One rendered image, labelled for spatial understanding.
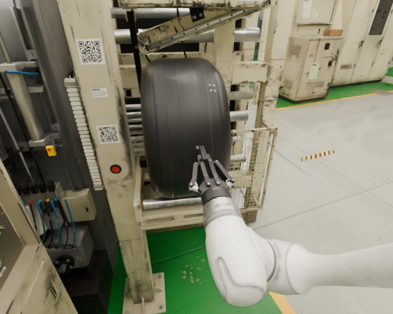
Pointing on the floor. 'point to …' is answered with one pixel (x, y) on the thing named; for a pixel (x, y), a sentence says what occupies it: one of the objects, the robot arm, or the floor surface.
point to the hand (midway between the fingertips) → (203, 156)
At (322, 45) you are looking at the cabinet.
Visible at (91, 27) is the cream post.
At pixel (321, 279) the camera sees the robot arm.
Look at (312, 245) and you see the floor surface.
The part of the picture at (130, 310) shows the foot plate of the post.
